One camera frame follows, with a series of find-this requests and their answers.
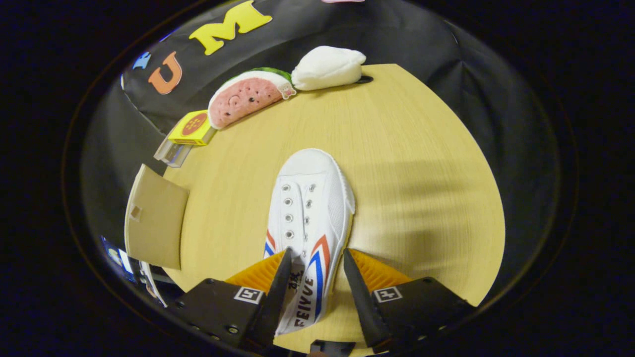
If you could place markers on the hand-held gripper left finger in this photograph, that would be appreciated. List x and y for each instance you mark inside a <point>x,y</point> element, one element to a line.
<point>278,297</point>

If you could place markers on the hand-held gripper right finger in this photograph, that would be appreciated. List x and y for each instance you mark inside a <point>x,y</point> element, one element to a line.
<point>364,307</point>

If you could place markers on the white canvas shoe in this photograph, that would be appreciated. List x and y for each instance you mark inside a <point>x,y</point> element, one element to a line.
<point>317,198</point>

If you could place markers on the beige storage box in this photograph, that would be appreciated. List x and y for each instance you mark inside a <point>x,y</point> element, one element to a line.
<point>156,223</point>

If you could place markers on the white pad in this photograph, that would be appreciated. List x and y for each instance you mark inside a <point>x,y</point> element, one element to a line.
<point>153,285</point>

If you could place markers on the laptop screen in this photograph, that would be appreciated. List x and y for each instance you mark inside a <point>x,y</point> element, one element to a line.
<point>119,260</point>

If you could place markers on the grey book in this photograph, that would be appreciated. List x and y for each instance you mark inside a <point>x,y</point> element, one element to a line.
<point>171,152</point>

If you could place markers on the yellow book with red circle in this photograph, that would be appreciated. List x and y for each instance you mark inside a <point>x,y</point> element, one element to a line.
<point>191,128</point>

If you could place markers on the watermelon slice plush toy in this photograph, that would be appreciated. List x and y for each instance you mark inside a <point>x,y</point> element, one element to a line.
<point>243,99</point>

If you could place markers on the white plush toy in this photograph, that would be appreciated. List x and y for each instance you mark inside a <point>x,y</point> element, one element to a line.
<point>327,68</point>

